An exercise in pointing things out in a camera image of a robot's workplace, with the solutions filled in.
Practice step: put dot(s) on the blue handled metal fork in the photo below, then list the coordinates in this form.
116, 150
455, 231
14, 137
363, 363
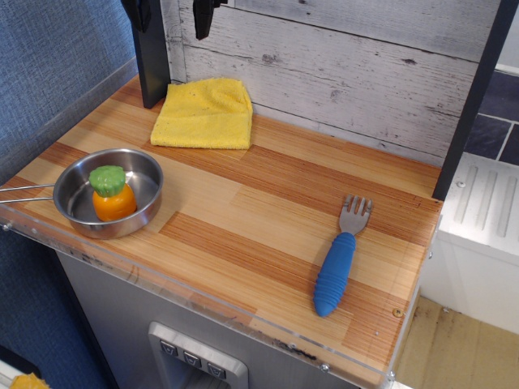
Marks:
331, 282

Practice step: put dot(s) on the dark grey post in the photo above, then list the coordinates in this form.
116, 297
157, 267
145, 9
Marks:
491, 53
152, 59

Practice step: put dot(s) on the dark grey right post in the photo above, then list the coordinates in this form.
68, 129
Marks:
491, 53

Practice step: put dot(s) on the steel pan with handle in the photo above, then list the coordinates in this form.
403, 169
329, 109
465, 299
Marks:
72, 193

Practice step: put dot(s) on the grey dispenser button panel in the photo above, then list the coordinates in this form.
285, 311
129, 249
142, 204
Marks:
184, 362

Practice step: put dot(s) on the yellow cloth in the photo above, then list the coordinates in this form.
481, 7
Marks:
210, 113

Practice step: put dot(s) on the white ribbed appliance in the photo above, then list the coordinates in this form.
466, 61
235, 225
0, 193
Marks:
473, 262

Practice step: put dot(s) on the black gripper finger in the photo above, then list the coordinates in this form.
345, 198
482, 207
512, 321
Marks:
139, 13
203, 12

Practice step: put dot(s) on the dark grey left post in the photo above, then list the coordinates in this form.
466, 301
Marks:
152, 59

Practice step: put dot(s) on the orange toy carrot green top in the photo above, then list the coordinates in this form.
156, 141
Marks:
112, 198

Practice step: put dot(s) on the yellow object bottom corner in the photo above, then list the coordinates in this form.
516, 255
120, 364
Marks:
28, 381

